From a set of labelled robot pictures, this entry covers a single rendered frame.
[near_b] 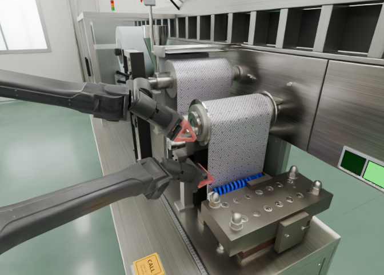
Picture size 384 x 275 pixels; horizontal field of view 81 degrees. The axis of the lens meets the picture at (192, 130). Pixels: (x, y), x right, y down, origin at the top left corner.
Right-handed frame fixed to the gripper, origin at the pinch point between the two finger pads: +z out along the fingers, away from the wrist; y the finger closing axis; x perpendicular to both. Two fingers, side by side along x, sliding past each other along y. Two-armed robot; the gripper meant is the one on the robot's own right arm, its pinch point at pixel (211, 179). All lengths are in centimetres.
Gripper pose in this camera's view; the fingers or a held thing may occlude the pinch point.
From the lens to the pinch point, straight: 76.4
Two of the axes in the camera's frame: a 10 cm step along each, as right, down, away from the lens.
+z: 7.8, 2.9, 5.6
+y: 4.4, 3.8, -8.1
